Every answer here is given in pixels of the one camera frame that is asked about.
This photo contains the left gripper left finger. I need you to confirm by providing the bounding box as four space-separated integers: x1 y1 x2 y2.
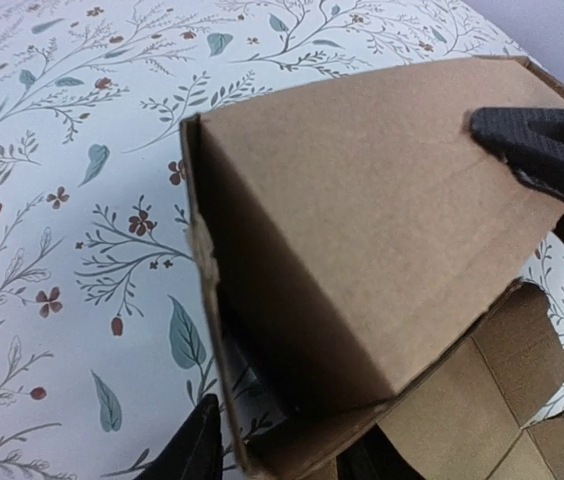
136 394 223 480

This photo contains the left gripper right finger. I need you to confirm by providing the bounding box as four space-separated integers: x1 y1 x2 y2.
336 427 424 480

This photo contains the brown cardboard box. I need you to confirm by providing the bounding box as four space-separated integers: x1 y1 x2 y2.
180 57 564 479

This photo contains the floral patterned table mat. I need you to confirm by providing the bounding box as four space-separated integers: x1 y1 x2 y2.
0 0 564 480

